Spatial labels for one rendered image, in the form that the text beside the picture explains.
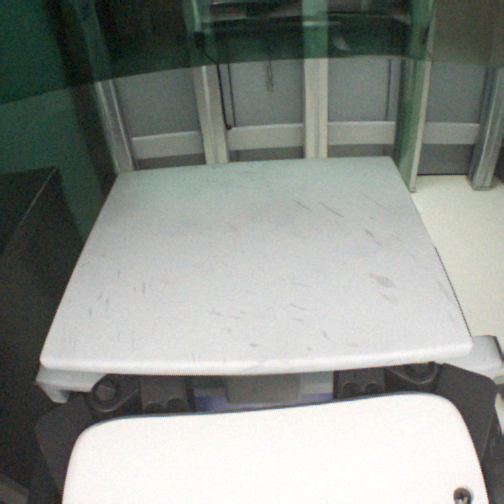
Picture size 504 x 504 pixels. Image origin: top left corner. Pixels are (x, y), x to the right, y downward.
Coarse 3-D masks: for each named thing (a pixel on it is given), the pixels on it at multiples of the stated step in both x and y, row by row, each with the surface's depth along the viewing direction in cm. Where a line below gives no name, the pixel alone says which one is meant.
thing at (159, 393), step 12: (144, 384) 11; (156, 384) 11; (168, 384) 11; (180, 384) 11; (192, 384) 13; (144, 396) 10; (156, 396) 10; (168, 396) 10; (180, 396) 10; (192, 396) 13; (144, 408) 10; (156, 408) 10; (168, 408) 10; (180, 408) 10; (192, 408) 12
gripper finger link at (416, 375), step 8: (384, 368) 11; (392, 368) 11; (400, 368) 11; (408, 368) 11; (416, 368) 11; (424, 368) 11; (432, 368) 11; (384, 376) 11; (392, 376) 11; (400, 376) 11; (408, 376) 11; (416, 376) 11; (424, 376) 11; (432, 376) 11; (384, 384) 12; (408, 384) 11; (416, 384) 11; (424, 384) 11
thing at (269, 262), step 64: (128, 192) 16; (192, 192) 16; (256, 192) 15; (320, 192) 15; (384, 192) 15; (128, 256) 13; (192, 256) 13; (256, 256) 13; (320, 256) 13; (384, 256) 12; (64, 320) 11; (128, 320) 11; (192, 320) 11; (256, 320) 11; (320, 320) 11; (384, 320) 11; (448, 320) 10; (64, 384) 18; (256, 384) 16; (320, 384) 18
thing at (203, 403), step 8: (200, 400) 21; (208, 400) 21; (216, 400) 21; (224, 400) 21; (304, 400) 20; (312, 400) 20; (320, 400) 21; (200, 408) 21; (208, 408) 21; (216, 408) 21; (224, 408) 21; (232, 408) 21; (240, 408) 21
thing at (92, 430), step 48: (96, 432) 9; (144, 432) 9; (192, 432) 9; (240, 432) 9; (288, 432) 9; (336, 432) 8; (384, 432) 8; (432, 432) 8; (96, 480) 8; (144, 480) 8; (192, 480) 8; (240, 480) 8; (288, 480) 8; (336, 480) 7; (384, 480) 7; (432, 480) 7; (480, 480) 7
